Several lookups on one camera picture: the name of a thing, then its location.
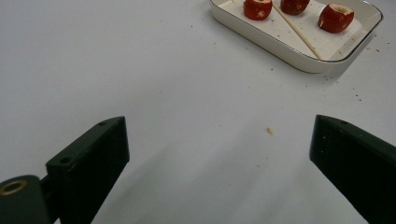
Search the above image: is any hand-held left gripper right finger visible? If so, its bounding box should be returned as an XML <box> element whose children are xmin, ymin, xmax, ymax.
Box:
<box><xmin>309</xmin><ymin>114</ymin><xmax>396</xmax><ymax>224</ymax></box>

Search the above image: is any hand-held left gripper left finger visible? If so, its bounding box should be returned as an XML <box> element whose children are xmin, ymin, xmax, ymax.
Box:
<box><xmin>45</xmin><ymin>116</ymin><xmax>131</xmax><ymax>224</ymax></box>

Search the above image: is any white rectangular tray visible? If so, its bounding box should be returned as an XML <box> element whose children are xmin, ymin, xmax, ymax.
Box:
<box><xmin>208</xmin><ymin>0</ymin><xmax>384</xmax><ymax>75</ymax></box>

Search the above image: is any thin wooden skewer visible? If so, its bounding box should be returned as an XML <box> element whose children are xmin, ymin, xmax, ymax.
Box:
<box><xmin>271</xmin><ymin>3</ymin><xmax>325</xmax><ymax>61</ymax></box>

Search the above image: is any cored red hawthorn fruit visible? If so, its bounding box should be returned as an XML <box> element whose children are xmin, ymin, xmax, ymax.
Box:
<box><xmin>318</xmin><ymin>3</ymin><xmax>355</xmax><ymax>35</ymax></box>
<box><xmin>243</xmin><ymin>0</ymin><xmax>274</xmax><ymax>21</ymax></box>
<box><xmin>279</xmin><ymin>0</ymin><xmax>311</xmax><ymax>16</ymax></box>

